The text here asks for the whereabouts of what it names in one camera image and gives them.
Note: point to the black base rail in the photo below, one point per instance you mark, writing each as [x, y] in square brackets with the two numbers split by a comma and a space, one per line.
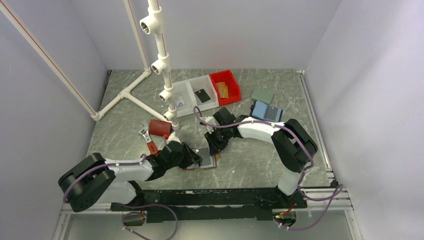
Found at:
[211, 204]

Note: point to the clear plastic bin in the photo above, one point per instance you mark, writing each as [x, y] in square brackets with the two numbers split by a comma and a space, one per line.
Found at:
[204, 82]
[184, 98]

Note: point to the brown leather card holder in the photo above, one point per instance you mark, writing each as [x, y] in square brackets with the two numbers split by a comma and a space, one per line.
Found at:
[215, 157]

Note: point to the white pvc pipe frame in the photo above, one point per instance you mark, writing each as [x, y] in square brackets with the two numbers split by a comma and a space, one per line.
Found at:
[153, 23]

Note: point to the clear middle plastic bin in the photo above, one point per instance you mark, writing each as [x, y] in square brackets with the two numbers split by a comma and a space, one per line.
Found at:
[204, 82]

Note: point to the clear left plastic bin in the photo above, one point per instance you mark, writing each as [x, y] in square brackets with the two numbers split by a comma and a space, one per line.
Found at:
[184, 98]

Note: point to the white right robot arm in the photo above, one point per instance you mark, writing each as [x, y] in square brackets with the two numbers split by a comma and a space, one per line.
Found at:
[291, 141]

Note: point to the green card holder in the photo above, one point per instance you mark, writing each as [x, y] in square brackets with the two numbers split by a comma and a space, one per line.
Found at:
[262, 95]

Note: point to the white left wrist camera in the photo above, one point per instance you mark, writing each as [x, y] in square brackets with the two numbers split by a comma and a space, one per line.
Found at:
[174, 136]

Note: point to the orange card in bin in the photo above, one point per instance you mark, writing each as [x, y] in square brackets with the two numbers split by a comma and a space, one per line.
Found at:
[222, 90]

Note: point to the black card in bin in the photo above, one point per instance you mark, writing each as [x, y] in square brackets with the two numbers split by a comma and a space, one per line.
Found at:
[202, 95]

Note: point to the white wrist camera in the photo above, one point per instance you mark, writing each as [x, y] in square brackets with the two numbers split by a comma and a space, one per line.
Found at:
[174, 136]
[209, 122]

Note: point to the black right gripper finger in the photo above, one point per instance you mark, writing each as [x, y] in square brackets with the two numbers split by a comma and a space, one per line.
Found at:
[222, 145]
[213, 146]

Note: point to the id card in bin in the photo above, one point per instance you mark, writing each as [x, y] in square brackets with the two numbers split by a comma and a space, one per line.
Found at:
[179, 99]

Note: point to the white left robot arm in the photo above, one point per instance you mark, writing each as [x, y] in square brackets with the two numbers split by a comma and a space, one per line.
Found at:
[96, 179]

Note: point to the adjustable wrench red handle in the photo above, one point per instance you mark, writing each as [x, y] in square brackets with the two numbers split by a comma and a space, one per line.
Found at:
[144, 131]

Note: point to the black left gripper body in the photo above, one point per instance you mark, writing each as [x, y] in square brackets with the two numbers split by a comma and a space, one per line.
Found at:
[183, 160]

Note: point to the grey card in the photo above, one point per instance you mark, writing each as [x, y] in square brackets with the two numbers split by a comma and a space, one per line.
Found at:
[206, 160]
[273, 114]

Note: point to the red plastic bin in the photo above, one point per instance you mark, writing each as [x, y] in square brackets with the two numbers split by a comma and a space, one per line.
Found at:
[233, 87]

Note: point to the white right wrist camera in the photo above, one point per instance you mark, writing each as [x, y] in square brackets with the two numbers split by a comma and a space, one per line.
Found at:
[209, 122]

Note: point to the blue card holder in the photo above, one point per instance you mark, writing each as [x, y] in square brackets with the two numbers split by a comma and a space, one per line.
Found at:
[262, 111]

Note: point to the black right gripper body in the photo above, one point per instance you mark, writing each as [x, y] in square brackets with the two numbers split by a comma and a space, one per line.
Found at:
[218, 135]

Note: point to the dark red card holder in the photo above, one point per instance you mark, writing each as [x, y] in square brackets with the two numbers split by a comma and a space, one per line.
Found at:
[160, 128]

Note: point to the grey card in blue holder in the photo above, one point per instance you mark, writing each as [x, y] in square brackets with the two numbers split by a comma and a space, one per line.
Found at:
[273, 114]

